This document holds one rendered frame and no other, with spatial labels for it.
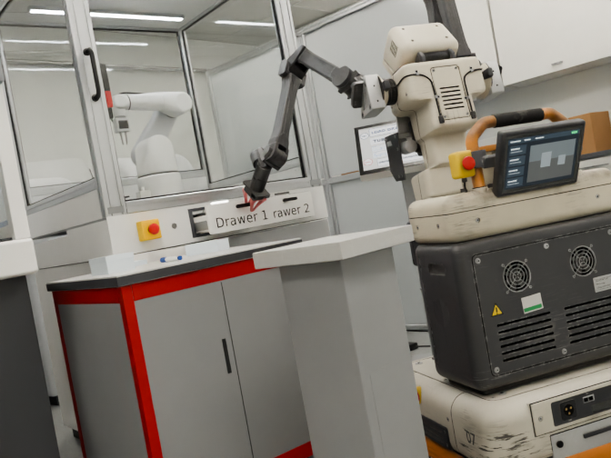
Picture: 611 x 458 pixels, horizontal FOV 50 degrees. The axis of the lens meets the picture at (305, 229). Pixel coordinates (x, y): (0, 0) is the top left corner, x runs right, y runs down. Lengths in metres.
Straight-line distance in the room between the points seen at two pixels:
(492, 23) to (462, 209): 4.00
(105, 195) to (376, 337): 1.24
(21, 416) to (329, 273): 1.07
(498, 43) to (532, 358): 3.97
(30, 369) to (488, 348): 1.31
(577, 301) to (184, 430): 1.12
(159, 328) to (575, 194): 1.18
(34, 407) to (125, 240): 0.66
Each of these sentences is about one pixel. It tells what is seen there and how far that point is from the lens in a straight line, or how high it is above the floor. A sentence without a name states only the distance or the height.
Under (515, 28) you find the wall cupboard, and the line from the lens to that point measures 5.50.
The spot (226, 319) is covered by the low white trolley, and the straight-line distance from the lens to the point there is 1.92.
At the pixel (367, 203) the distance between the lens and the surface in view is 4.21.
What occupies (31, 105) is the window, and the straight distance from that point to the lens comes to 3.06.
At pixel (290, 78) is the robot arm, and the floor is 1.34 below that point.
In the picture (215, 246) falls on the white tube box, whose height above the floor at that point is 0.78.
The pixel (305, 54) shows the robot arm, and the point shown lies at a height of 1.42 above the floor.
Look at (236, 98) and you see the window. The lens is 2.79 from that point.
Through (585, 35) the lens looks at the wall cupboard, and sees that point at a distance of 5.29.
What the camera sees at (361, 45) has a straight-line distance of 4.22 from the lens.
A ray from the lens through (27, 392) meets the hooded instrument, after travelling 2.14.
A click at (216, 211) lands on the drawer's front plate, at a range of 2.45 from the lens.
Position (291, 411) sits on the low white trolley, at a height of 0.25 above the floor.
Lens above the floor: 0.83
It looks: 1 degrees down
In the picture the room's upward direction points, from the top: 10 degrees counter-clockwise
